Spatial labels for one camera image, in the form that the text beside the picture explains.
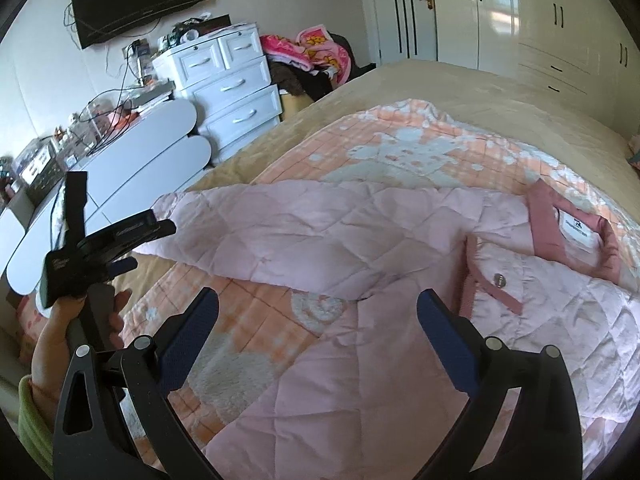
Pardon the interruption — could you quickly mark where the pink cartoon blanket pile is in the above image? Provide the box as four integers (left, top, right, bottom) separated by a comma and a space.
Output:
259, 25, 352, 86

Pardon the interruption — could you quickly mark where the white glossy wardrobe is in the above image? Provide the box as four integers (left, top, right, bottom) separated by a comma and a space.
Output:
434, 0, 639, 138

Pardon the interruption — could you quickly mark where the clutter on desk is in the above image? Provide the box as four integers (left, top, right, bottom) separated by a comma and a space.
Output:
0, 39, 177, 206

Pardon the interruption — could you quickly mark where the green sleeve left forearm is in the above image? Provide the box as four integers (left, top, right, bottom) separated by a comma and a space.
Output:
18, 375, 58, 479

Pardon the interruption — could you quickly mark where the orange white fleece blanket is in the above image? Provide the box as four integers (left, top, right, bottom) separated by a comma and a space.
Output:
126, 100, 639, 476

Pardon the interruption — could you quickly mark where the white bedroom door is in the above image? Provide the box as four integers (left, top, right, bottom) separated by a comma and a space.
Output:
372, 0, 437, 64

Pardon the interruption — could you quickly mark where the pink quilted jacket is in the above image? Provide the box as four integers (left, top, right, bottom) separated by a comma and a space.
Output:
148, 180, 639, 479

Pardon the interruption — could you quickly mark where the person's left hand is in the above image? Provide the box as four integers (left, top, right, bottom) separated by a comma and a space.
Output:
30, 297, 87, 418

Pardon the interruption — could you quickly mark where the beige bed sheet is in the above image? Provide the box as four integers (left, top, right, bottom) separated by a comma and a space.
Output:
193, 60, 639, 218

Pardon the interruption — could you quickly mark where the white drawer chest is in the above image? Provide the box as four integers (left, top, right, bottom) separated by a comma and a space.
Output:
153, 23, 282, 165

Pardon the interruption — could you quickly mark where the white rounded desk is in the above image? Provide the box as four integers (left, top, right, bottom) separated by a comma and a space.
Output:
6, 100, 212, 295

